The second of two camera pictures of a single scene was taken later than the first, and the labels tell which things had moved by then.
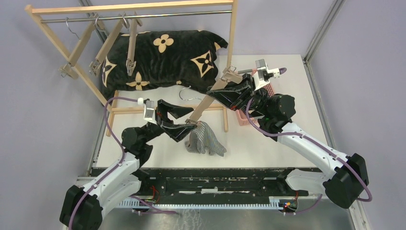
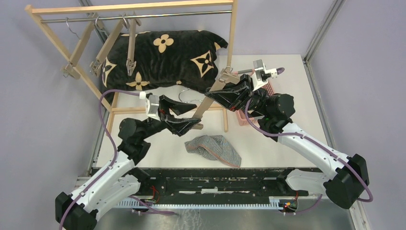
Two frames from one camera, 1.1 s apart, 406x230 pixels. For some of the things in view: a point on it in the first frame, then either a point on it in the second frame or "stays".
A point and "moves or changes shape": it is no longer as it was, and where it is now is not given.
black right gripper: x=233 y=94 stays
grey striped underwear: x=201 y=140 moves or changes shape
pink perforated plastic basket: x=242 y=113 stays
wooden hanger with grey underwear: x=229 y=74 stays
